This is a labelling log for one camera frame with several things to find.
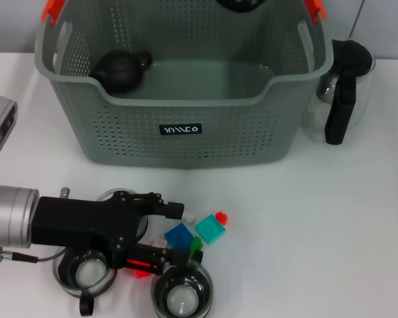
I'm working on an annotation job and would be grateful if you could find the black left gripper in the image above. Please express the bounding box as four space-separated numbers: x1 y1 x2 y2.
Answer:
31 190 204 276

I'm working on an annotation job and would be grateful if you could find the blue square building block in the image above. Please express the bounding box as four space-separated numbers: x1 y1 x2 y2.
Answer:
164 222 195 249

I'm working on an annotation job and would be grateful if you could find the green building block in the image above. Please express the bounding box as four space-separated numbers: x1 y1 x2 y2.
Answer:
188 236 204 254

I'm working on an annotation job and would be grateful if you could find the large red building block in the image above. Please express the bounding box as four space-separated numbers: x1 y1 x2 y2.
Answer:
127 259 153 280

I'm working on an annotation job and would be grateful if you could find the teal square building block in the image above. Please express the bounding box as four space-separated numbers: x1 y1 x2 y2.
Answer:
194 213 227 246

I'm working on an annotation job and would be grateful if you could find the grey-green perforated storage basket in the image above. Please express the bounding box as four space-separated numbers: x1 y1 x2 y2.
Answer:
34 0 334 170

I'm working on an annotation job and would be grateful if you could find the black ceramic teapot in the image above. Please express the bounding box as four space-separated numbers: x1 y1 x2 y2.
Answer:
92 49 153 95

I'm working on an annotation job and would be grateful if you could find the glass carafe black lid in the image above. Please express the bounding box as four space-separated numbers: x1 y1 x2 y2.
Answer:
301 38 376 147

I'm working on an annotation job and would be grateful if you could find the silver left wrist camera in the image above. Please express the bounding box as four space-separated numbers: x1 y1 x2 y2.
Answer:
0 93 19 166

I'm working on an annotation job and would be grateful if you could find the orange basket carry handle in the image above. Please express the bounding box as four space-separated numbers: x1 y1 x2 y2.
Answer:
41 0 328 26

